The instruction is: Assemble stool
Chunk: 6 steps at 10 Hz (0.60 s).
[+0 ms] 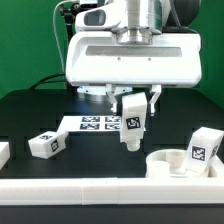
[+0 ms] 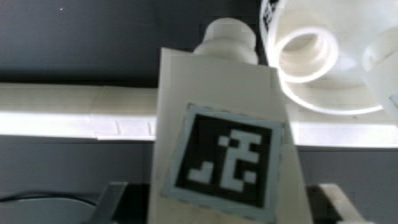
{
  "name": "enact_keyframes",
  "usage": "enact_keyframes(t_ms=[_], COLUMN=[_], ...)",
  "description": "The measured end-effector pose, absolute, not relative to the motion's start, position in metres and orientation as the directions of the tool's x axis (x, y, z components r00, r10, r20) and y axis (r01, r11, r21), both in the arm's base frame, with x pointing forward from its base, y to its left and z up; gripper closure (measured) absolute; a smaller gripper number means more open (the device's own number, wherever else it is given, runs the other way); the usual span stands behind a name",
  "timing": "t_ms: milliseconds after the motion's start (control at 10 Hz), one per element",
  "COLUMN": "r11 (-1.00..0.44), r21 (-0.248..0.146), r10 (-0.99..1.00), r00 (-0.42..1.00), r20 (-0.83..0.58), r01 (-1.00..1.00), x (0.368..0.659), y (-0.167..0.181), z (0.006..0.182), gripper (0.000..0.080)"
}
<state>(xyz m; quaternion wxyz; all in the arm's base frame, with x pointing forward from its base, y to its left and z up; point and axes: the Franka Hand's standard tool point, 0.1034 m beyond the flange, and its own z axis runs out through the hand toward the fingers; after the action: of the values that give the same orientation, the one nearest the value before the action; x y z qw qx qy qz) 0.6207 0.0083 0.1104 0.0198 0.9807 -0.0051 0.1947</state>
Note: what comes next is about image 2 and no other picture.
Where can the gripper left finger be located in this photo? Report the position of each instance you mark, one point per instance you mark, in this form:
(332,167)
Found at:
(123,204)

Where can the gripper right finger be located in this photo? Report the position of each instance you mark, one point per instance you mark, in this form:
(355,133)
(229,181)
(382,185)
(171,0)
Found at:
(332,209)

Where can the white round stool seat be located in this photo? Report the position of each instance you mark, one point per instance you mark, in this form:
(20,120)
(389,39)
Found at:
(316,35)

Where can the white stool leg with tag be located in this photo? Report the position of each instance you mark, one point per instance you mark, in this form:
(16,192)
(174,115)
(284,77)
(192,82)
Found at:
(380,67)

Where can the white front fence bar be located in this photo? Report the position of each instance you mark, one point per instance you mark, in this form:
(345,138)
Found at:
(108,113)

